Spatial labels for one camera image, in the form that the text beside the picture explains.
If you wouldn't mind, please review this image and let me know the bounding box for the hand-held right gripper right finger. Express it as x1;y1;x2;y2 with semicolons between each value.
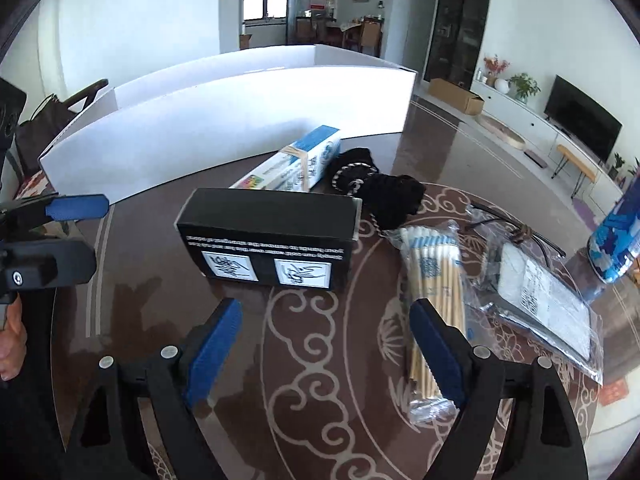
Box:
409;298;591;480

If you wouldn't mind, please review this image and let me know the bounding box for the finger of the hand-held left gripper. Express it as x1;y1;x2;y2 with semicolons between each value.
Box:
0;239;97;292
0;194;110;233

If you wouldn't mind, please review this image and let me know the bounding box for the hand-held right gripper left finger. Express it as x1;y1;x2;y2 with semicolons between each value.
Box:
67;297;244;480

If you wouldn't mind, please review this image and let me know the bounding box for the pack of wooden chopsticks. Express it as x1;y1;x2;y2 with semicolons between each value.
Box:
385;220;468;426

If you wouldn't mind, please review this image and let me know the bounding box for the black cardboard box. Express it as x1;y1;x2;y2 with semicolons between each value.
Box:
175;187;363;292

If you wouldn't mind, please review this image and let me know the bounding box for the white foam board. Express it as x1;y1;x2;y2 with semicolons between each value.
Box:
39;44;418;206

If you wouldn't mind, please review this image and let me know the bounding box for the dark patterned desktop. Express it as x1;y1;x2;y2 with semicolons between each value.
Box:
50;97;640;480

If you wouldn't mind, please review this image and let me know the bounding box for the person's left hand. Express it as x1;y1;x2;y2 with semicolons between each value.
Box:
0;294;28;382

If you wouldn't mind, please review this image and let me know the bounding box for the clear bag with dark item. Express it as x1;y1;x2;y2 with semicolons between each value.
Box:
462;230;606;386

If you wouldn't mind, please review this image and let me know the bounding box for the red sticker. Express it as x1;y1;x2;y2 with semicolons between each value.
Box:
603;379;628;406

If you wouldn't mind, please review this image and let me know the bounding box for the white and blue medicine box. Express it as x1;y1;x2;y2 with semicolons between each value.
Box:
229;125;342;192

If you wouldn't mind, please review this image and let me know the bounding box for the blue camouflage bottle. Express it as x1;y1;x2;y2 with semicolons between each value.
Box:
587;170;640;285

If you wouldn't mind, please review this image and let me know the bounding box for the round beige floor cushion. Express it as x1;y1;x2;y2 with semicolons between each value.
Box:
477;112;527;151

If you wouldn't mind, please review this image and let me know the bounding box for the wooden bench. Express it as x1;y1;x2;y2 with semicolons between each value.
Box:
551;144;599;196

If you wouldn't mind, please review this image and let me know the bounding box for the white television cabinet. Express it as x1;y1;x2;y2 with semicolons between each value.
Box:
472;80;640;211

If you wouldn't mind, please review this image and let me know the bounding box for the brown cardboard box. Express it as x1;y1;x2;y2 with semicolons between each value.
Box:
427;77;486;116

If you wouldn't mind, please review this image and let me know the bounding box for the black flat television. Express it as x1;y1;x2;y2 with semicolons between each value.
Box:
544;75;623;163

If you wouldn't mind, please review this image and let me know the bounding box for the red flower plant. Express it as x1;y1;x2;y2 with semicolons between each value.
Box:
482;54;511;88

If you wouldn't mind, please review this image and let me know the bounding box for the wooden dining chair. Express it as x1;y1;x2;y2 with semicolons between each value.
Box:
360;22;383;58

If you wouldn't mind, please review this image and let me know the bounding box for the dark glass display cabinet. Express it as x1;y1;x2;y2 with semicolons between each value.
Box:
424;0;496;83

